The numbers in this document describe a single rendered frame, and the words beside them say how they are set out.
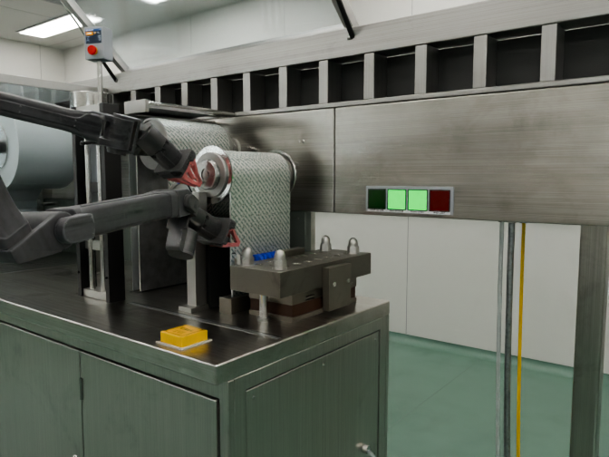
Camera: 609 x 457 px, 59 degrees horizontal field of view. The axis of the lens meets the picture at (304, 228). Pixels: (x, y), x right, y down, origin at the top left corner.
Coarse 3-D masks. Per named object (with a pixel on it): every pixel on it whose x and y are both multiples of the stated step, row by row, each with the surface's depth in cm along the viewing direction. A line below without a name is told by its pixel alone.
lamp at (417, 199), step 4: (412, 192) 139; (416, 192) 139; (420, 192) 138; (424, 192) 137; (412, 196) 139; (416, 196) 139; (420, 196) 138; (424, 196) 137; (412, 200) 139; (416, 200) 139; (420, 200) 138; (424, 200) 137; (412, 204) 140; (416, 204) 139; (420, 204) 138; (424, 204) 138; (412, 208) 140; (416, 208) 139; (420, 208) 138; (424, 208) 138
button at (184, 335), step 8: (176, 328) 115; (184, 328) 115; (192, 328) 115; (200, 328) 115; (160, 336) 113; (168, 336) 111; (176, 336) 110; (184, 336) 109; (192, 336) 111; (200, 336) 112; (176, 344) 110; (184, 344) 109; (192, 344) 111
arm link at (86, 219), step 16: (160, 192) 111; (176, 192) 114; (64, 208) 87; (80, 208) 87; (96, 208) 91; (112, 208) 95; (128, 208) 99; (144, 208) 104; (160, 208) 109; (176, 208) 114; (64, 224) 79; (80, 224) 83; (96, 224) 91; (112, 224) 95; (128, 224) 99; (64, 240) 80; (80, 240) 83
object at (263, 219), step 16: (272, 192) 148; (288, 192) 153; (240, 208) 138; (256, 208) 143; (272, 208) 148; (288, 208) 154; (240, 224) 139; (256, 224) 143; (272, 224) 148; (288, 224) 154; (240, 240) 139; (256, 240) 144; (272, 240) 149; (288, 240) 155
